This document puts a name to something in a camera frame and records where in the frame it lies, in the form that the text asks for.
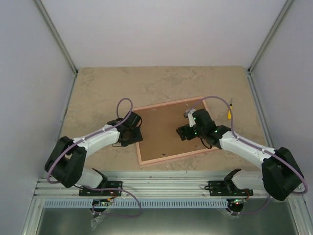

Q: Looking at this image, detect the aluminium corner post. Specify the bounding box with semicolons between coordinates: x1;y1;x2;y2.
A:
246;0;295;74
34;0;79;75

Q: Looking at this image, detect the brown frame backing board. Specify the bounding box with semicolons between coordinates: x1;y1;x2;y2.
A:
134;99;218;164

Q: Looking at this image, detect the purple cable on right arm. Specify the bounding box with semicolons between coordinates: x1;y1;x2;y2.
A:
189;95;309;216

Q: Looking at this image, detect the pink picture frame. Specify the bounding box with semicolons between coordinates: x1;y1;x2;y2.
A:
132;96;221;167

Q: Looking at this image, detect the yellow handled screwdriver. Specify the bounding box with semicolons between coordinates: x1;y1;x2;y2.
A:
227;98;233;120

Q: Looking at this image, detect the aluminium rail mounting base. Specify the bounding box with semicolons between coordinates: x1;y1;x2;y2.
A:
34;170;304;199

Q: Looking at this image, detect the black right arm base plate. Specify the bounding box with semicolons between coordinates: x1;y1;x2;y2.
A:
204;181;254;197

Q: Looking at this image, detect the right aluminium corner post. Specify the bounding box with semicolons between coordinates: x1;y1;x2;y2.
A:
246;0;295;74

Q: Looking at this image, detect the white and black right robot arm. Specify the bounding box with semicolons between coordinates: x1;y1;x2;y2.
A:
176;109;304;201

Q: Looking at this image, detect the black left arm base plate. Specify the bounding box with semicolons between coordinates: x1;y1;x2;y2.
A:
78;180;123;197

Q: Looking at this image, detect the left aluminium corner post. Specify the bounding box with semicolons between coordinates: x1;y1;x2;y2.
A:
34;0;79;75

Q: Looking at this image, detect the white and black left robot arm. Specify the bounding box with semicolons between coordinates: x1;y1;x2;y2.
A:
45;112;143;196

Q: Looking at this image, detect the clear plastic bag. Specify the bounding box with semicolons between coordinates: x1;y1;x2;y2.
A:
90;214;103;231

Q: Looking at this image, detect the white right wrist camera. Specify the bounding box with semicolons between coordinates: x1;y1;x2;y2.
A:
183;108;196;127

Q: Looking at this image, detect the grey slotted cable duct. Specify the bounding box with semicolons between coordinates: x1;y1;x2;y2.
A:
43;199;232;209

